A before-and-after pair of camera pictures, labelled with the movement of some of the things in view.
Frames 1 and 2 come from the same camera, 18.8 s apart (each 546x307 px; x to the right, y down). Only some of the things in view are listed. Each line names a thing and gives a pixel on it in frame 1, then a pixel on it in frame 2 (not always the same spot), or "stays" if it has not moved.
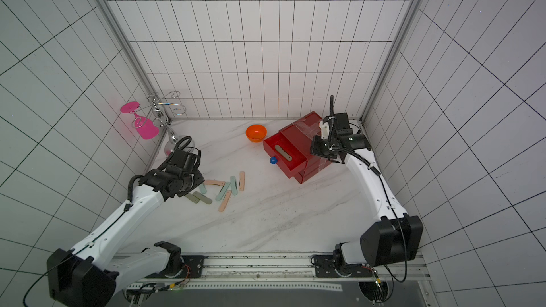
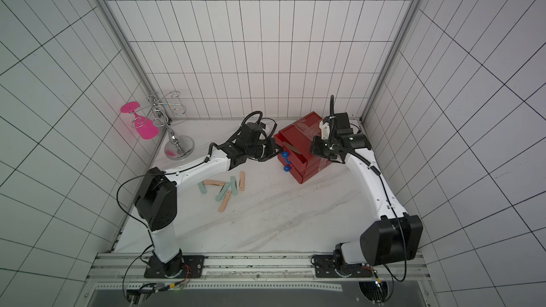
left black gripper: x=199 y=180 → x=273 y=151
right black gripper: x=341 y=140 stays
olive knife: x=281 y=151 → x=291 y=147
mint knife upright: x=234 y=186 stays
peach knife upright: x=242 y=180 stays
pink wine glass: x=146 y=128 stays
